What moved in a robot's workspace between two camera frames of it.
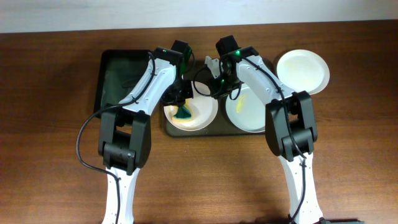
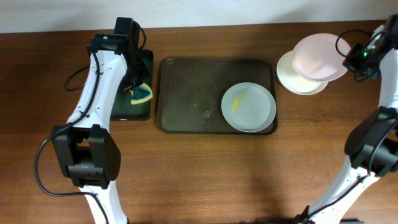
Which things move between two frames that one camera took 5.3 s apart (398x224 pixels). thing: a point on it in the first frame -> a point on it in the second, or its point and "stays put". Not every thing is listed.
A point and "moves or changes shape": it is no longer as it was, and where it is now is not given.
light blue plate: x=247 y=112 stays put
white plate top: x=204 y=110 -> x=314 y=56
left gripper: x=170 y=99 -> x=128 y=86
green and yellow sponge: x=183 y=113 moves or changes shape
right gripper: x=216 y=90 -> x=348 y=63
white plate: x=303 y=70 stays put
